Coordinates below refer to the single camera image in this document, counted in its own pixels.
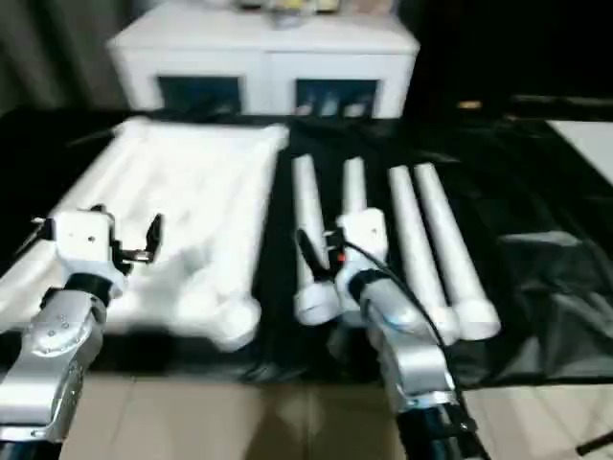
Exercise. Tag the white plastic table top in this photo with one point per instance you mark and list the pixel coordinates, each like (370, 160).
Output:
(191, 191)

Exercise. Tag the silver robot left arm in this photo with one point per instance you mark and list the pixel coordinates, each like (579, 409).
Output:
(52, 345)

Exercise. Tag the grey curtain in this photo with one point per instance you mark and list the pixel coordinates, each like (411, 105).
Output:
(57, 52)

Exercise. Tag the black work mat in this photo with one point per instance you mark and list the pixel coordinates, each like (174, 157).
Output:
(527, 239)

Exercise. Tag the small yellow box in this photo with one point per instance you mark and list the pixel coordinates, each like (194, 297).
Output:
(469, 103)

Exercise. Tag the white cabinet with glass doors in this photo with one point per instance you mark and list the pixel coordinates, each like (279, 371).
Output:
(268, 62)

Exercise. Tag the white flat board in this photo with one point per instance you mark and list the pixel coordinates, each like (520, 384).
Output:
(584, 148)

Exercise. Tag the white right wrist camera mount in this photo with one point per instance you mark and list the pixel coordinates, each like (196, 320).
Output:
(361, 230)

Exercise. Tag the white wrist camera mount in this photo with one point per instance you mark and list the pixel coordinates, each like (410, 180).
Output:
(361, 230)
(81, 235)

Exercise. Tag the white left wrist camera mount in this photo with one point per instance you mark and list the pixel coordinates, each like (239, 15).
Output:
(81, 235)

